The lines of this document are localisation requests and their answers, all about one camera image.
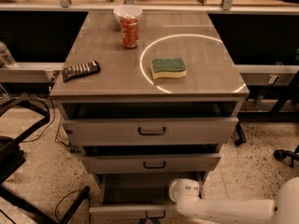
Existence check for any clear plastic water bottle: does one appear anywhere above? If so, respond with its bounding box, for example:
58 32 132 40
0 41 17 68

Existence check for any black office chair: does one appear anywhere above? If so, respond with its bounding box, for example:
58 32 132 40
0 93 90 224

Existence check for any grey wooden drawer cabinet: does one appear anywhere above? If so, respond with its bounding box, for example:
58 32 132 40
50 9 250 194

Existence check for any white bowl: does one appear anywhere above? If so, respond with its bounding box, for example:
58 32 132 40
113 5 143 22

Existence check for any black chair caster base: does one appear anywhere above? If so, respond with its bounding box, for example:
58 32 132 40
274 146 299 167

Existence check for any green yellow sponge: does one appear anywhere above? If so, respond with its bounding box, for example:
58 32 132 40
150 58 187 79

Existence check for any orange soda can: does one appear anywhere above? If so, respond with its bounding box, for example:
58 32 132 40
121 14 138 49

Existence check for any grey drawer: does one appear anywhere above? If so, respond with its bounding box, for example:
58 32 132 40
90 172 207 218
82 153 221 174
63 118 238 147

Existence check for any black floor cable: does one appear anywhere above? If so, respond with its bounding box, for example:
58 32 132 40
54 189 92 224

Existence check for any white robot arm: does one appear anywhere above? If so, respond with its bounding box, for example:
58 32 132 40
169 177 299 224

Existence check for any dark chocolate bar packet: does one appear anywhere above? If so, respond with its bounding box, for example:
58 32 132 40
62 60 101 82

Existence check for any grey window ledge rail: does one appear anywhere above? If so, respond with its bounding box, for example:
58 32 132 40
0 63 64 83

